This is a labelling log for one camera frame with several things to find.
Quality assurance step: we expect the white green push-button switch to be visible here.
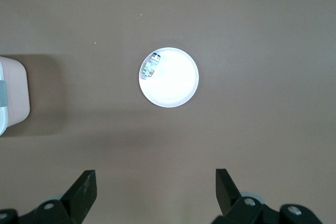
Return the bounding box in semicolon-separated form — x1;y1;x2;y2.
141;53;161;80

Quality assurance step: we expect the pale pink round plate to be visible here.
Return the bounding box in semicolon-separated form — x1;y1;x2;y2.
138;47;200;109

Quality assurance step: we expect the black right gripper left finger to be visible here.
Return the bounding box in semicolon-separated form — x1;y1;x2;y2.
0;170;97;224

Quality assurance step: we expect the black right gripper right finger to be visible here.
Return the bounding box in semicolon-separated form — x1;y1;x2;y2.
214;168;322;224

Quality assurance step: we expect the pale pink lidded storage box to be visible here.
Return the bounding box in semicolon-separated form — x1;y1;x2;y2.
0;56;30;137

